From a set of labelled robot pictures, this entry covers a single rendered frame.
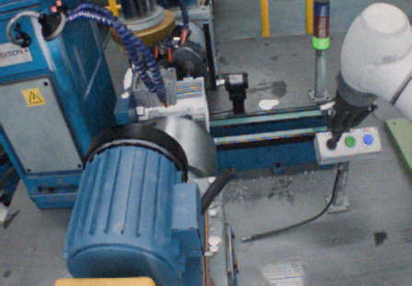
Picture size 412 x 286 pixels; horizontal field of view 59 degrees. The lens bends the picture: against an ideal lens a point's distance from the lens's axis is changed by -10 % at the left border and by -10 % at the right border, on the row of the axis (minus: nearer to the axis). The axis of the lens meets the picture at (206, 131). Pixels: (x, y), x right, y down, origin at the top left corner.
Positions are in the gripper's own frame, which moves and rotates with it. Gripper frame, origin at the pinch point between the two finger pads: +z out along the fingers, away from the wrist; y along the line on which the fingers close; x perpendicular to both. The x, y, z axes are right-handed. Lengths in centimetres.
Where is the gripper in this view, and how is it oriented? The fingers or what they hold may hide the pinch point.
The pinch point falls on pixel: (337, 131)
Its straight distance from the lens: 97.0
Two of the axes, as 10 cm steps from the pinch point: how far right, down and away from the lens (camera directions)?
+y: -9.9, 1.0, 0.6
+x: 0.7, 9.1, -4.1
